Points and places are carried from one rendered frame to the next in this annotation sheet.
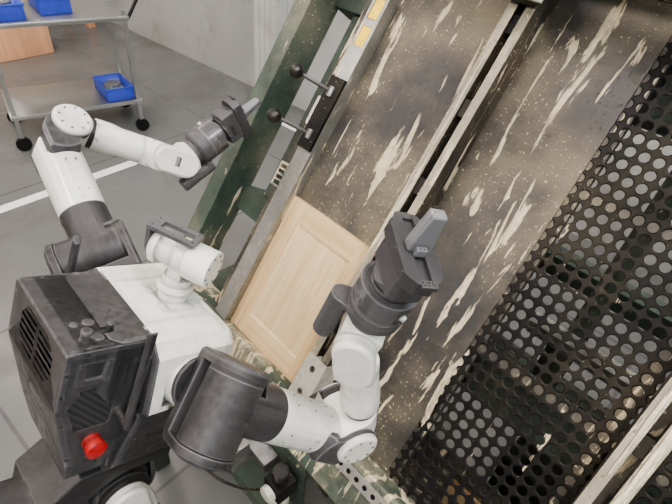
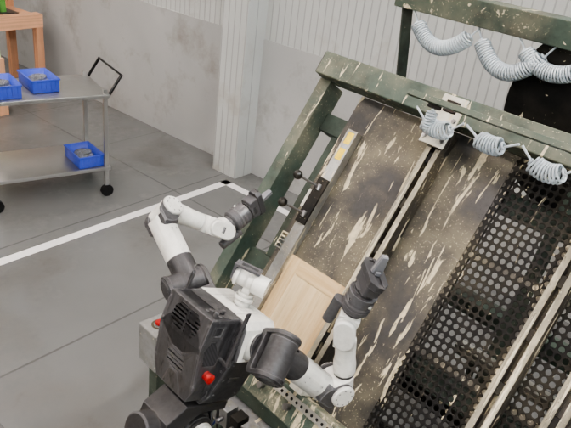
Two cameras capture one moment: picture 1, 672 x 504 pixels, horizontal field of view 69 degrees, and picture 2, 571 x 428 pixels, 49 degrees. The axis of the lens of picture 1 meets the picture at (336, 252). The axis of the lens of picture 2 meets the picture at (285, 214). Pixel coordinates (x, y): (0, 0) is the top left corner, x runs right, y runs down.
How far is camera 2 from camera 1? 1.17 m
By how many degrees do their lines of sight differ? 12
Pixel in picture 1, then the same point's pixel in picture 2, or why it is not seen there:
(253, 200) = (257, 257)
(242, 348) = not seen: hidden behind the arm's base
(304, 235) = (299, 280)
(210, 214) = (227, 267)
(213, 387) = (275, 342)
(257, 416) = (296, 361)
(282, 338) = not seen: hidden behind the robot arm
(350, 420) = (339, 380)
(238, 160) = (250, 229)
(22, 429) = not seen: outside the picture
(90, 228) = (188, 267)
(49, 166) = (163, 232)
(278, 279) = (279, 312)
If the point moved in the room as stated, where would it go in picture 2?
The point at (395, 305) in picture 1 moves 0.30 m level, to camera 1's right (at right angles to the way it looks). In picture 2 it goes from (366, 300) to (471, 313)
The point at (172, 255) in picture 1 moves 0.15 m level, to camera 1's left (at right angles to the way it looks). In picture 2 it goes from (246, 279) to (199, 273)
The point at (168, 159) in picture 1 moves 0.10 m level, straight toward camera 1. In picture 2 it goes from (218, 228) to (225, 242)
